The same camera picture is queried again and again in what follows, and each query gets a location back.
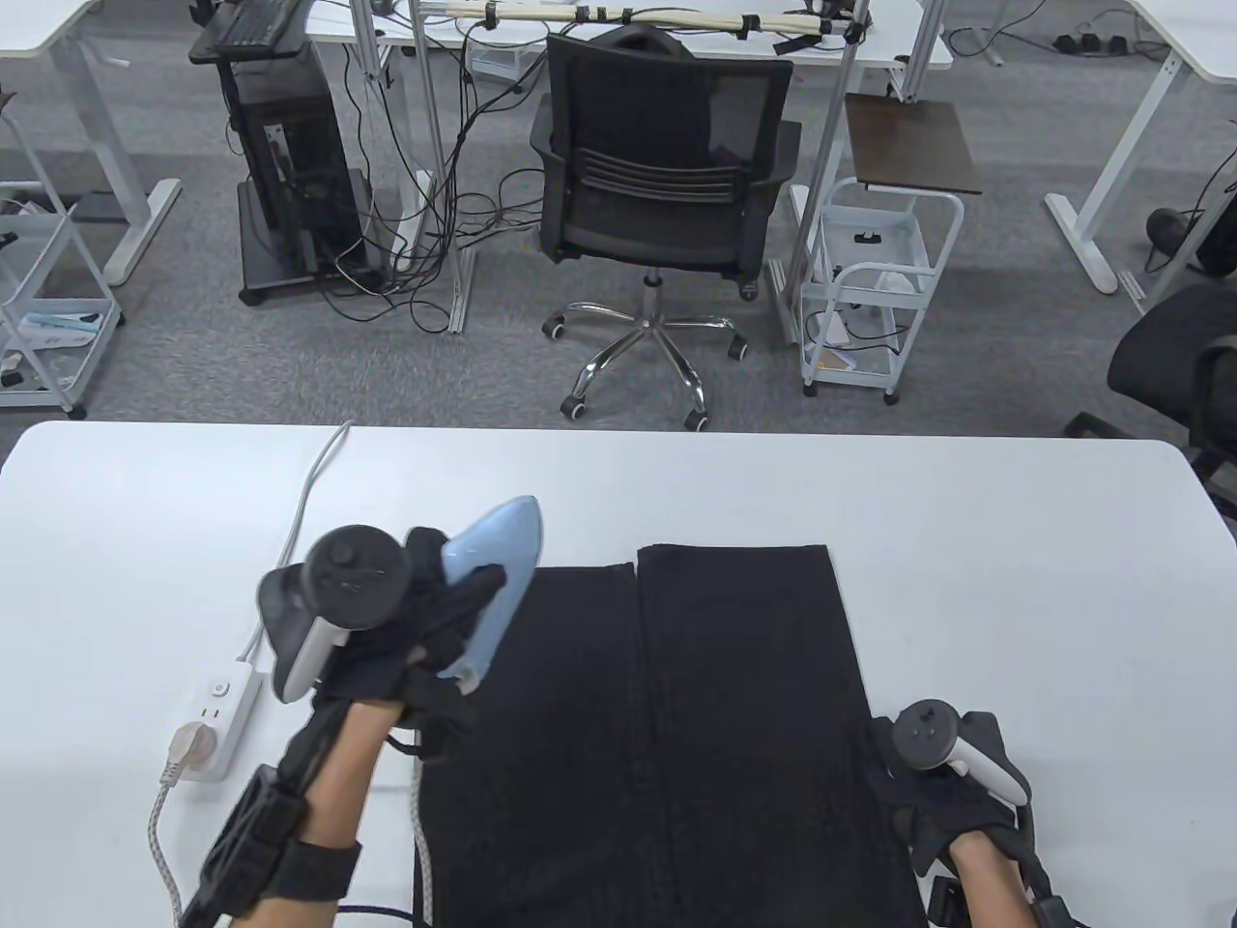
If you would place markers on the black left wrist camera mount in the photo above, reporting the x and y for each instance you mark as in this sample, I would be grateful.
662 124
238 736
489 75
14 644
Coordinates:
261 851

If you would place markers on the white desk with slanted legs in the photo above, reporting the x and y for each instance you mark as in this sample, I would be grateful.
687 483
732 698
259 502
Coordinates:
1198 29

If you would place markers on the white metal utility cart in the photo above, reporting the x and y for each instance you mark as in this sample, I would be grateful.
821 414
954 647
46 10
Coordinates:
58 333
894 242

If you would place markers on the black computer tower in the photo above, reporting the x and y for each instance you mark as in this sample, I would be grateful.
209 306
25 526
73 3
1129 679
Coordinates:
309 145

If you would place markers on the grey white controller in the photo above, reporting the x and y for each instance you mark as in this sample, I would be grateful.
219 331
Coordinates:
353 575
928 739

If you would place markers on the dark brown wooden board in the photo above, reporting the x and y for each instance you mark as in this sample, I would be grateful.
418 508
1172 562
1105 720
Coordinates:
913 145

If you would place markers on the person's right hand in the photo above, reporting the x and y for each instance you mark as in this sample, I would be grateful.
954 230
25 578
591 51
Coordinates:
942 807

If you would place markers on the grey white right controller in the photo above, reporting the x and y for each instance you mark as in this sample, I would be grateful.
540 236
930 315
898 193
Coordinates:
928 739

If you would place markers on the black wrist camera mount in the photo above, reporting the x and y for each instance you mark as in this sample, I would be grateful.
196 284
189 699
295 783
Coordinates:
261 851
1049 913

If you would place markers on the white desk with panel legs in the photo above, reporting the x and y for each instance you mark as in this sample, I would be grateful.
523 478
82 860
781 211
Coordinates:
39 24

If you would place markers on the black keyboard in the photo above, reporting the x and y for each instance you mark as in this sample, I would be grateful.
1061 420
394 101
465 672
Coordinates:
253 21

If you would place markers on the black round object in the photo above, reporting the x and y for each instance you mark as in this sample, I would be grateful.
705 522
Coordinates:
1166 227

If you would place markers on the black mesh office chair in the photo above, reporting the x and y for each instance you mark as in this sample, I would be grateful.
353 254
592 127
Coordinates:
657 222

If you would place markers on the grey white left controller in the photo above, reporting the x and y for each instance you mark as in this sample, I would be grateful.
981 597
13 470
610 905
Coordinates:
353 575

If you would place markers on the long white desk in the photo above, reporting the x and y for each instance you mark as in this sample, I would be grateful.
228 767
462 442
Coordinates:
899 34

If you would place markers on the person's left forearm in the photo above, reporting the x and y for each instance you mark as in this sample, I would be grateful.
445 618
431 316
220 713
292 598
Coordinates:
338 783

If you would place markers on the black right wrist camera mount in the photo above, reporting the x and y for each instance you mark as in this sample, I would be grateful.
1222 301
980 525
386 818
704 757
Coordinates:
1049 913

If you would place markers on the light blue electric iron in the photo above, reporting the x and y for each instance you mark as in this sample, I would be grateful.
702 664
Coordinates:
498 570

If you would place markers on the white power strip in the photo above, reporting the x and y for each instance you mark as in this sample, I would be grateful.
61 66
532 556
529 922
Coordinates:
227 701

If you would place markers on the black trousers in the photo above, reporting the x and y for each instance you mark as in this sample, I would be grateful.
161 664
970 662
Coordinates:
676 725

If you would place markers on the black rolling computer stand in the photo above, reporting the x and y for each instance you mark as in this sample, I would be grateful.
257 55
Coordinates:
275 275

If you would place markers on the black floor power strip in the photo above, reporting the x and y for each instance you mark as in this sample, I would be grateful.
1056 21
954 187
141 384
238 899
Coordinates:
1092 43

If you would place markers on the person's left hand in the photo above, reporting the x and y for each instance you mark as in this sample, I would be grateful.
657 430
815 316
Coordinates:
406 628

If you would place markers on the teal tool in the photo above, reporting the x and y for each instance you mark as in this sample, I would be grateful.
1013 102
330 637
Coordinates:
63 322

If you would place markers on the black padded chair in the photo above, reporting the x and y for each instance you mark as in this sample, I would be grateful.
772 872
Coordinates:
1160 348

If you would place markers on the yellow card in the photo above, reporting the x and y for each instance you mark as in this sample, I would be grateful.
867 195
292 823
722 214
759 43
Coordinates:
837 361

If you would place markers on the white table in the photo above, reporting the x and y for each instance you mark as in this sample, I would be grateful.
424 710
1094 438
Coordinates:
1015 580

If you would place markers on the person's right forearm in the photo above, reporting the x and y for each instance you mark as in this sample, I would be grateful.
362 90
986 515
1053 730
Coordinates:
991 884

